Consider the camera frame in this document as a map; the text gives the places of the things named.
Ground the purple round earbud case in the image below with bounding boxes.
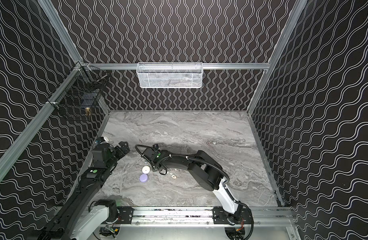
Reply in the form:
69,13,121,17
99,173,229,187
139,174,148,183

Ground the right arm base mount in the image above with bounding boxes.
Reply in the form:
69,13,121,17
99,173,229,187
212,205,252,226

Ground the brass bell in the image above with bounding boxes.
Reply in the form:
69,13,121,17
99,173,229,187
85,107,91,116

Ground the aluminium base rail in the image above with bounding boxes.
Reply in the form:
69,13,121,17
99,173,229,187
51,205,296,228

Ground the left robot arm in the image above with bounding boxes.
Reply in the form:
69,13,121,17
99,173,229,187
27,142,130,240

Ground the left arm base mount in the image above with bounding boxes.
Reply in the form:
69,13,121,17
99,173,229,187
114,207,134,225

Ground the white round earbud case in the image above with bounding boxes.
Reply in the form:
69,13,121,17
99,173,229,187
142,166,151,175

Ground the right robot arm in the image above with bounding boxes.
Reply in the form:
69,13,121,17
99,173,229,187
135,144,254,225

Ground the white wire mesh basket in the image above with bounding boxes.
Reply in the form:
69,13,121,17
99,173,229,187
136,62,204,89

